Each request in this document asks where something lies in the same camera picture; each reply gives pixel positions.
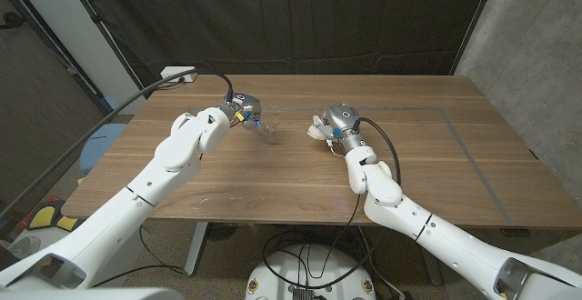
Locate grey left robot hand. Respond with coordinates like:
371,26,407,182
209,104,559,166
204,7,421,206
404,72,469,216
220,92,275,138

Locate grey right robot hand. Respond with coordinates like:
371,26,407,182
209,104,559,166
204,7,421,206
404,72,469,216
313,103,367,155

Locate white tissue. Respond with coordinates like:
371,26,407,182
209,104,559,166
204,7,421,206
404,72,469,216
306,114,337,142

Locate clear frame glasses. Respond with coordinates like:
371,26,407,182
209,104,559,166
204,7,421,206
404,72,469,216
245,108,283,145

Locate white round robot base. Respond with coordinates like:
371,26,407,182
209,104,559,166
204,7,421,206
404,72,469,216
245,244,377,300

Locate white power strip box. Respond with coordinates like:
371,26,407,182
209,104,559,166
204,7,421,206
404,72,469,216
160,65,199,84

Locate black backdrop curtain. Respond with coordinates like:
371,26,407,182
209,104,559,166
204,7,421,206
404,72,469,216
63,0,497,95

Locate black round fan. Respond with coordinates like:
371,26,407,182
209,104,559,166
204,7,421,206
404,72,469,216
206,222,238,242

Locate light grey table leg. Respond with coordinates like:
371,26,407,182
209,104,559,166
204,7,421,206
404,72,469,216
183,221,209,277

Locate blue stool seat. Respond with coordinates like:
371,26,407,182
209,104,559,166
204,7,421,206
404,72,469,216
79,123,128,176

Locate dark grey table leg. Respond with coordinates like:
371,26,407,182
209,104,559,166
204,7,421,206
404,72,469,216
416,240,445,286

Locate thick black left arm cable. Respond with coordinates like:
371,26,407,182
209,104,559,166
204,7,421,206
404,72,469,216
0,67,236,222

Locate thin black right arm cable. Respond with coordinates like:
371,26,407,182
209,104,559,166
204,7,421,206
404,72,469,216
316,194,363,284

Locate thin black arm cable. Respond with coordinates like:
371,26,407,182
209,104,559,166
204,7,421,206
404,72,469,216
316,194,363,284
90,152,205,290

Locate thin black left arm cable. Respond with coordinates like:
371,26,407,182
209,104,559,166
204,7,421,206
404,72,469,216
90,152,205,290

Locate black wall rail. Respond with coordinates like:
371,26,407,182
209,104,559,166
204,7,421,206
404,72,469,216
0,0,115,120

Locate black wall hook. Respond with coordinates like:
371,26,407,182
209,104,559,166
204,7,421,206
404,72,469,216
0,12,26,31

